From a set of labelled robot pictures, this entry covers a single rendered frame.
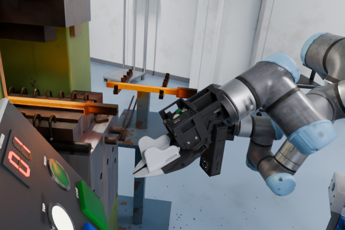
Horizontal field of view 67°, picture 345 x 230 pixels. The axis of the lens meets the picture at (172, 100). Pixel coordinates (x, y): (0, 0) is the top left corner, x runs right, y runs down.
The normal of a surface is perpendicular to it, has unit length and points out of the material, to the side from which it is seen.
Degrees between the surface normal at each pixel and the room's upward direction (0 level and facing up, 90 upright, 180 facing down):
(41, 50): 90
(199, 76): 90
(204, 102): 90
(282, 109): 78
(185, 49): 90
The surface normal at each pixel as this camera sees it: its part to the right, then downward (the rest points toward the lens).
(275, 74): 0.04, -0.34
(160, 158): 0.36, 0.40
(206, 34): -0.44, 0.30
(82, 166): -0.03, 0.37
